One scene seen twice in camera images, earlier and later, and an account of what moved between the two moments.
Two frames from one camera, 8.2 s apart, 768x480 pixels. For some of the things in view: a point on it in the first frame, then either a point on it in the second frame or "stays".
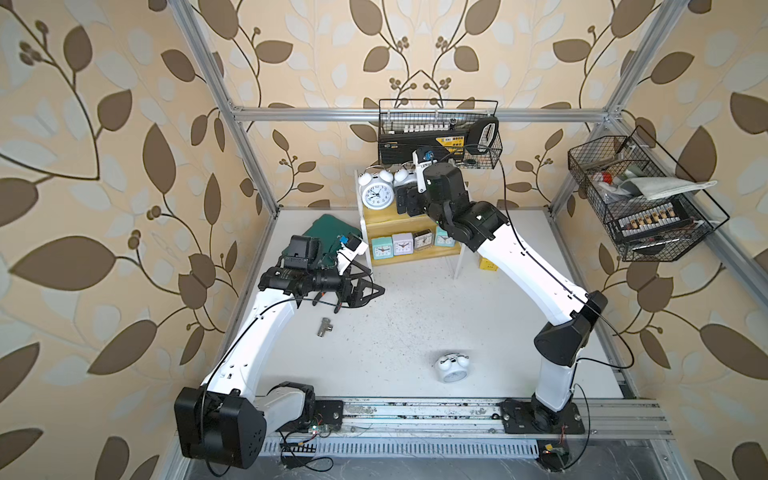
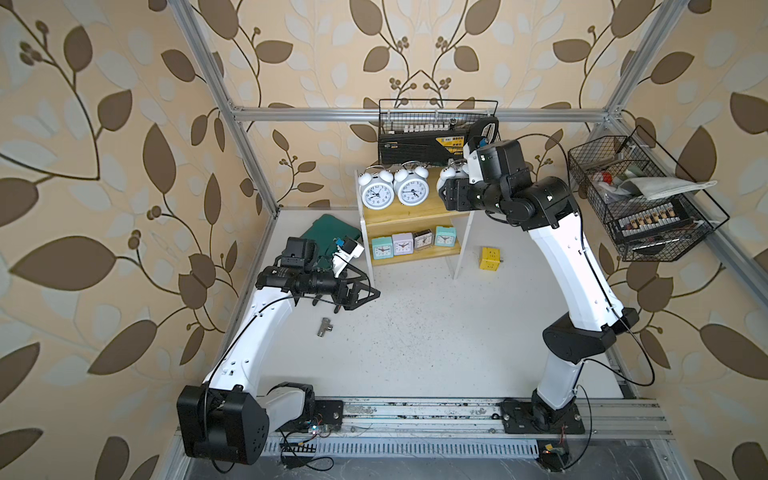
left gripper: x=348 y=297 stays
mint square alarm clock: x=382 y=248 stays
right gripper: x=411 y=190 to x=458 y=194
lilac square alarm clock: x=402 y=244 stays
